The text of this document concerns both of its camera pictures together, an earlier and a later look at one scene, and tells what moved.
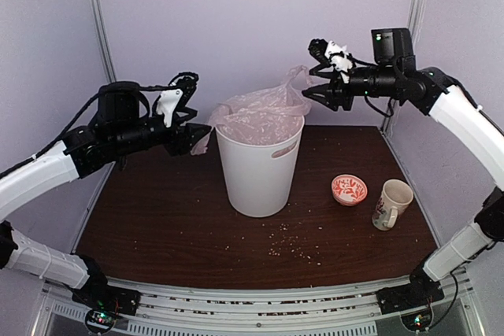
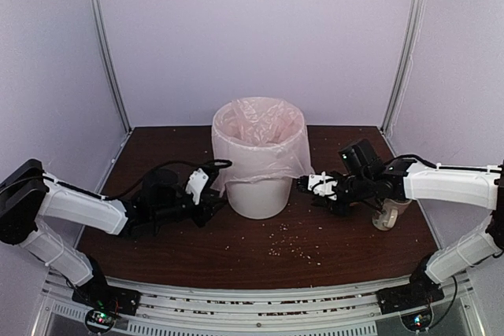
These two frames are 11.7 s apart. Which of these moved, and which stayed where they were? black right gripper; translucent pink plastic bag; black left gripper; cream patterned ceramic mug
Moved: translucent pink plastic bag; black left gripper; black right gripper
Stayed: cream patterned ceramic mug
